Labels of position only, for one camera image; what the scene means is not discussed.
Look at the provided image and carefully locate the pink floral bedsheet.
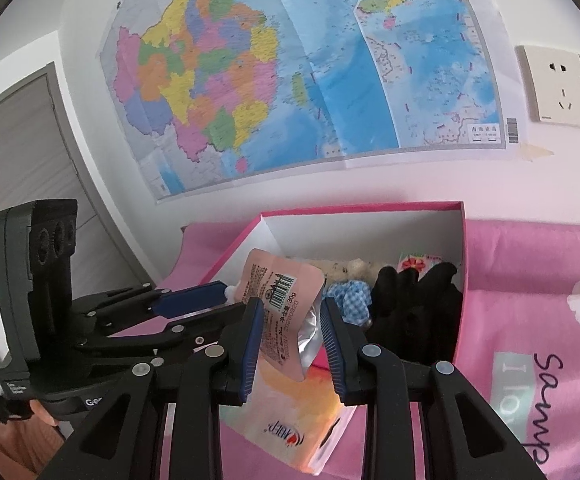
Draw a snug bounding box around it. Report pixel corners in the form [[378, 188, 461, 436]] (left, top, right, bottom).
[[115, 220, 580, 480]]

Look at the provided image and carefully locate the grey wooden door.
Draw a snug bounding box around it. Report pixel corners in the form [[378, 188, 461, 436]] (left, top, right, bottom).
[[0, 62, 163, 311]]

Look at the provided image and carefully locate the spouted food pouch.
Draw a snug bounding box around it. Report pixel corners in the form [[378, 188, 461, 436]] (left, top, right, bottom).
[[227, 248, 327, 381]]

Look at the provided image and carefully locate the beige tape strip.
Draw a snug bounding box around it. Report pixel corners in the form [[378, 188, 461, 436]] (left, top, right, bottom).
[[517, 142, 555, 162]]

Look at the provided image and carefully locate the beige plush toy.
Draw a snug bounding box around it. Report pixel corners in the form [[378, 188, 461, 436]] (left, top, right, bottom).
[[290, 256, 401, 291]]

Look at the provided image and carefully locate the pink cardboard box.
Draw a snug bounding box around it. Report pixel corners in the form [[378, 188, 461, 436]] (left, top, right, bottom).
[[209, 201, 467, 367]]

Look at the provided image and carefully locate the black fabric scrunchie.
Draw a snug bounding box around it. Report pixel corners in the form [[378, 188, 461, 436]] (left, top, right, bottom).
[[365, 262, 463, 363]]

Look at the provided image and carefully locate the colourful wall map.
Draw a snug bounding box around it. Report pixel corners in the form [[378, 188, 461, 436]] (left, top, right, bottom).
[[99, 0, 513, 204]]

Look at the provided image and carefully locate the orange cloth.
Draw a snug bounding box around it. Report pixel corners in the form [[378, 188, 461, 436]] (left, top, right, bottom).
[[0, 410, 66, 466]]

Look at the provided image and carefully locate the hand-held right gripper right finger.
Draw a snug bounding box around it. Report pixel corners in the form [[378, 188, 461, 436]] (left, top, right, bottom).
[[320, 297, 551, 480]]

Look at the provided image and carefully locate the pastel soft tissue pack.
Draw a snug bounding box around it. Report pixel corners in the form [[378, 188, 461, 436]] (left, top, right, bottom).
[[220, 360, 358, 476]]

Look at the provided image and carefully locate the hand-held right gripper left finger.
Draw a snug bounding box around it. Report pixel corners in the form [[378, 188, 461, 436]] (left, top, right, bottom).
[[35, 297, 266, 480]]

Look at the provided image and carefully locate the pink floral tissue packet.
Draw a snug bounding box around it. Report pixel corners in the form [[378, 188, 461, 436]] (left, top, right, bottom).
[[397, 254, 443, 273]]

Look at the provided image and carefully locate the blue gingham scrunchie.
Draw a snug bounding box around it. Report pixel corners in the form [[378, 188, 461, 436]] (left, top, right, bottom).
[[325, 280, 373, 328]]

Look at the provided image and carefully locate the white wall socket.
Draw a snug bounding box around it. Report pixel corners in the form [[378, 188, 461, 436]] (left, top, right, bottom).
[[515, 45, 580, 128]]

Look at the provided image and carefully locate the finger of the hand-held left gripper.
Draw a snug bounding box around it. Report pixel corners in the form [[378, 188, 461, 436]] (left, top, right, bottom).
[[77, 304, 246, 368], [72, 281, 230, 333]]

